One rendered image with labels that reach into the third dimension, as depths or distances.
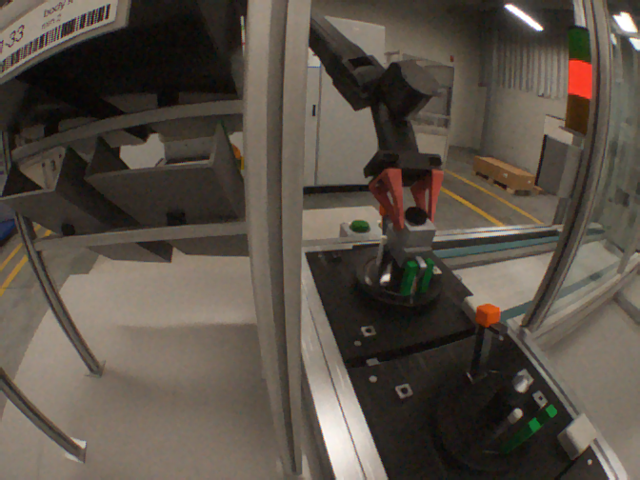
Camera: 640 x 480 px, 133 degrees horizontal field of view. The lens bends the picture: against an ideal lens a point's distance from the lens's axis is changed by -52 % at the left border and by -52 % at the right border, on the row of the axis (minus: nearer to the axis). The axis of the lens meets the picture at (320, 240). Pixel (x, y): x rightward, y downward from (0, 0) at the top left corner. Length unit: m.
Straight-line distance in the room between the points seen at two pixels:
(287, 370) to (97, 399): 0.40
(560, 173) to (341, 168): 3.38
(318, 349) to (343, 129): 3.30
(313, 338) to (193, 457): 0.24
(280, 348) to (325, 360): 0.21
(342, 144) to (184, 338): 3.26
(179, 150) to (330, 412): 0.89
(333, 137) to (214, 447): 3.39
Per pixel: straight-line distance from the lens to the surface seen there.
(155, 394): 0.48
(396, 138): 0.41
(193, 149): 1.00
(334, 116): 3.50
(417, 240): 0.38
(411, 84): 0.38
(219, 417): 0.43
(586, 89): 0.43
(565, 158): 0.38
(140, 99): 0.30
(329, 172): 3.61
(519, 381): 0.28
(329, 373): 0.34
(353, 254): 0.52
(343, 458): 0.29
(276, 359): 0.15
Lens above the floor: 1.23
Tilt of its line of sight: 29 degrees down
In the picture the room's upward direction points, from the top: 3 degrees clockwise
